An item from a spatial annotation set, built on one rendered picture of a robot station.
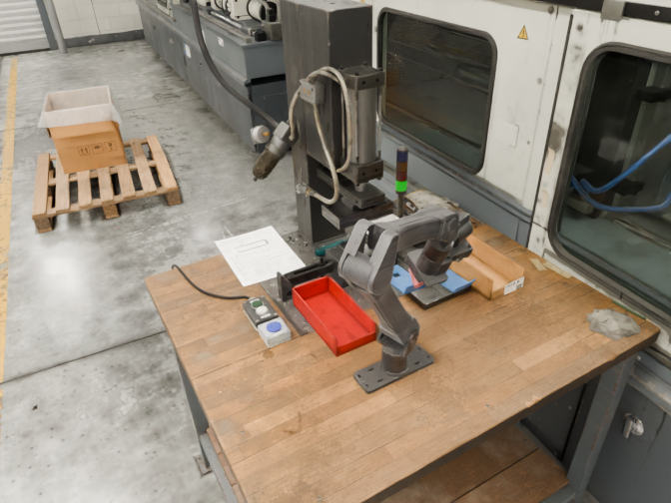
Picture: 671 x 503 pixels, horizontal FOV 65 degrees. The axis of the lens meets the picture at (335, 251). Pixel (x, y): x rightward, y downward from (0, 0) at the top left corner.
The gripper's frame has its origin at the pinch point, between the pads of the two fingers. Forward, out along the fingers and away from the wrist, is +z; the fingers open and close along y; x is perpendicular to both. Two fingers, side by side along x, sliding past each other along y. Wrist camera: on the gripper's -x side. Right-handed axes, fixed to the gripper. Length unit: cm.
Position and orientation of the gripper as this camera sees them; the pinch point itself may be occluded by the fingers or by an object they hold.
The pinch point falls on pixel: (416, 284)
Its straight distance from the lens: 139.8
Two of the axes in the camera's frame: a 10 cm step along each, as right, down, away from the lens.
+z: -1.7, 5.8, 8.0
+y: -4.4, -7.7, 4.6
